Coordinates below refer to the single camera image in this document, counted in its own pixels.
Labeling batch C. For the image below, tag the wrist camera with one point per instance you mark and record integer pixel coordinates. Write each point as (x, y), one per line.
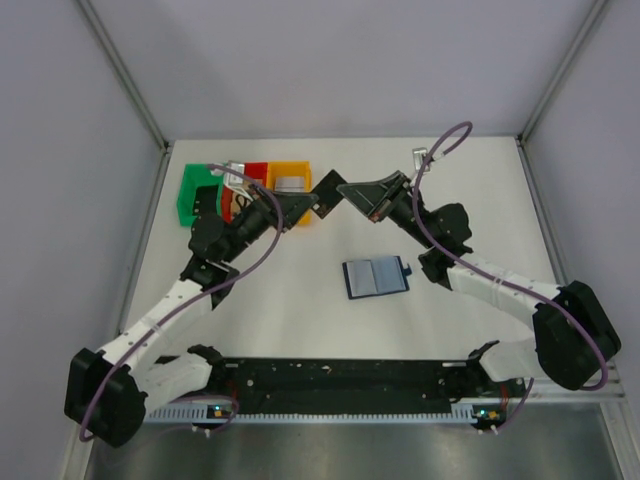
(232, 173)
(422, 159)

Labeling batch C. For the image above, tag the blue card holder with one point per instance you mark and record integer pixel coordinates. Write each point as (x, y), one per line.
(376, 277)

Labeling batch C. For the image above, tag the green plastic bin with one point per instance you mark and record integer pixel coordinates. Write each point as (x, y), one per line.
(194, 176)

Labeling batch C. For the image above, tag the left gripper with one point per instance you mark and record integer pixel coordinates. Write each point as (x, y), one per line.
(275, 211)

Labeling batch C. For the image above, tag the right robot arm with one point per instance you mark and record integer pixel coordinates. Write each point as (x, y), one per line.
(571, 338)

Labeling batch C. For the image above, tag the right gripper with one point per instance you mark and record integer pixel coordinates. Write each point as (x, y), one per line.
(391, 198)

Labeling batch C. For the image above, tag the left aluminium frame post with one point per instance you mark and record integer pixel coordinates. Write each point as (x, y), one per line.
(117, 64)

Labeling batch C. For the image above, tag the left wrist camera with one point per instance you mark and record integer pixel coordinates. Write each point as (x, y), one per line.
(232, 173)

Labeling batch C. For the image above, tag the black cards stack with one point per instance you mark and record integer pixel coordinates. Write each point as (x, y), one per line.
(206, 200)

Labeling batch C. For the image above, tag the aluminium frame post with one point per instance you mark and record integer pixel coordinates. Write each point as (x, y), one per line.
(588, 28)
(117, 64)

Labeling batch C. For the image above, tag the black credit card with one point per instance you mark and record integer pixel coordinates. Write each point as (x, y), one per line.
(328, 195)

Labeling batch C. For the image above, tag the yellow plastic bin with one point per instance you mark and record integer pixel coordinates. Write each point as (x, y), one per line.
(289, 168)

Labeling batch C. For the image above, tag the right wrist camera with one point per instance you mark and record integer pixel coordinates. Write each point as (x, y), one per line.
(422, 159)

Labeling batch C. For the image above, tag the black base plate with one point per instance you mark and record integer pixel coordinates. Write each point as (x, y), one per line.
(351, 386)

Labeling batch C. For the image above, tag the red plastic bin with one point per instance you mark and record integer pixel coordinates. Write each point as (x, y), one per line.
(233, 201)

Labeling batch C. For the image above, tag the silver cards stack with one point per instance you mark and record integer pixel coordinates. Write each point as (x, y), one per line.
(290, 184)

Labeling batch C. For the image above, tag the right aluminium frame post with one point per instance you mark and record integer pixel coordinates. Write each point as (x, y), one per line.
(588, 28)

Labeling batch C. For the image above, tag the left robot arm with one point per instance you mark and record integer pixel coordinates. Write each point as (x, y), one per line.
(112, 389)

